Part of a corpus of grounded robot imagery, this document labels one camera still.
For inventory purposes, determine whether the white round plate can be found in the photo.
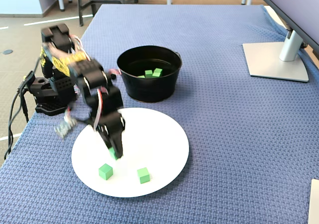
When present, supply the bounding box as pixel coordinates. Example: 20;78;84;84
71;107;190;199

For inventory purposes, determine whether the computer monitor silver stand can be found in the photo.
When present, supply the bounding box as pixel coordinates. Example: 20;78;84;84
243;0;319;83

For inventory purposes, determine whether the black metal pot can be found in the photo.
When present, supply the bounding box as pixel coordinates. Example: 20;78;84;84
116;45;182;103

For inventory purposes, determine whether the black motor controller board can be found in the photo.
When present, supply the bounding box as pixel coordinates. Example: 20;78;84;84
23;71;35;88

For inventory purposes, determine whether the small wrist camera board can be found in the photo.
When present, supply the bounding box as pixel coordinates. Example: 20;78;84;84
53;118;78;139

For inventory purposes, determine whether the thin black camera cable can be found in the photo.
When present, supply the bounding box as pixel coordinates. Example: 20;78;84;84
29;57;42;77

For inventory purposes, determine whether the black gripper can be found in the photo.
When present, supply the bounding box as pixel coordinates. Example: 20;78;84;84
96;112;125;159

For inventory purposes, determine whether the black metal stool frame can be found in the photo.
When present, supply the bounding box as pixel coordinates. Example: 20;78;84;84
77;0;125;27

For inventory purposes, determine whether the red white servo wire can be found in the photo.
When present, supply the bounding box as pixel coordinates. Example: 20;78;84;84
71;34;88;60
93;88;108;130

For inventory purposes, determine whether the white box corner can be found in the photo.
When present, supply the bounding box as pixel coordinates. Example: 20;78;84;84
308;179;319;224

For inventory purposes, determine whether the blue woven tablecloth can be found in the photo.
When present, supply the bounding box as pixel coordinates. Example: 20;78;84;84
0;4;319;224

